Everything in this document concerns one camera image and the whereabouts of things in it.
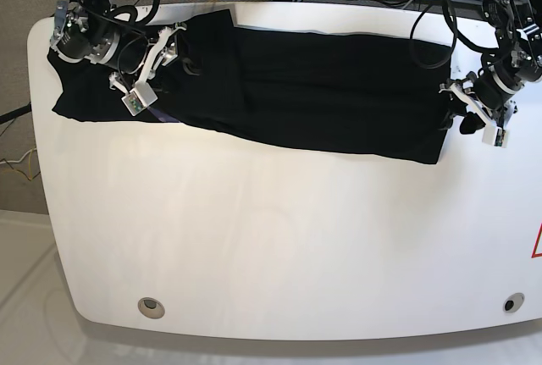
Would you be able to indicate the black T-shirt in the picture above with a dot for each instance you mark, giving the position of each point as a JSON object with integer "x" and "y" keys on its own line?
{"x": 355, "y": 94}

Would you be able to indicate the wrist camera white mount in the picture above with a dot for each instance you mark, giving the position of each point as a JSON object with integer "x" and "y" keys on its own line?
{"x": 162, "y": 50}
{"x": 495, "y": 130}

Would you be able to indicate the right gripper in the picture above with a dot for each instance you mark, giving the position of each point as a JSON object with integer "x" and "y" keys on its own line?
{"x": 127, "y": 52}

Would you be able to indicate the table grommet hole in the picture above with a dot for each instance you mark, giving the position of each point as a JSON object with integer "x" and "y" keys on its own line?
{"x": 151, "y": 308}
{"x": 513, "y": 302}

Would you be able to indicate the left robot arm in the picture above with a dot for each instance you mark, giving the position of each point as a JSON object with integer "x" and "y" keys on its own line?
{"x": 517, "y": 26}

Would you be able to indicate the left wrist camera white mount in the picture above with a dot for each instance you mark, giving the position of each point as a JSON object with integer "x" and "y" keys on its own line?
{"x": 495, "y": 130}

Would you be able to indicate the red triangle sticker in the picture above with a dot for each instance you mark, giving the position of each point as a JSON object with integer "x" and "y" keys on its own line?
{"x": 537, "y": 251}

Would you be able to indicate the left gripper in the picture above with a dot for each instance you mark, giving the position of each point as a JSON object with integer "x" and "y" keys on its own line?
{"x": 494, "y": 87}

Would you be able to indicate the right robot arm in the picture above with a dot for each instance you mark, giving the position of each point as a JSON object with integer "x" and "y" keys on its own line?
{"x": 80, "y": 27}

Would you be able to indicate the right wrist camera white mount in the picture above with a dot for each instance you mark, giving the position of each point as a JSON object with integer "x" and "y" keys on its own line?
{"x": 162, "y": 50}

